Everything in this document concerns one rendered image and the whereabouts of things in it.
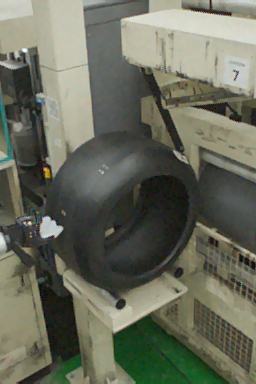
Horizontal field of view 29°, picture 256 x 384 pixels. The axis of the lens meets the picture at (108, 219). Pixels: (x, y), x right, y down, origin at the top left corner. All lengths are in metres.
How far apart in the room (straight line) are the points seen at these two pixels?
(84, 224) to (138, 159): 0.27
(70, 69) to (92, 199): 0.48
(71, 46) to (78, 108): 0.22
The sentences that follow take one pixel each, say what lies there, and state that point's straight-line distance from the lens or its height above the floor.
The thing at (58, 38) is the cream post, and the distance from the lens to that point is 1.72.
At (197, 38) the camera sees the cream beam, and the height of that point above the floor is 1.77.
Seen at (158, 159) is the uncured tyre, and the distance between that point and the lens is 1.62.
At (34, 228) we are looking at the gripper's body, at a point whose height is 1.28.
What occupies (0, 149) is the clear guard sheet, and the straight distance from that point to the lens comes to 2.03.
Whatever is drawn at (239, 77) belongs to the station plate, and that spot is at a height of 1.69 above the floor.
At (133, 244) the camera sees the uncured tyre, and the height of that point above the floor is 0.93.
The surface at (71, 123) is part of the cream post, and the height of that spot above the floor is 1.46.
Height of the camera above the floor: 2.10
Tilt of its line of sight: 32 degrees down
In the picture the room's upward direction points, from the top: 5 degrees counter-clockwise
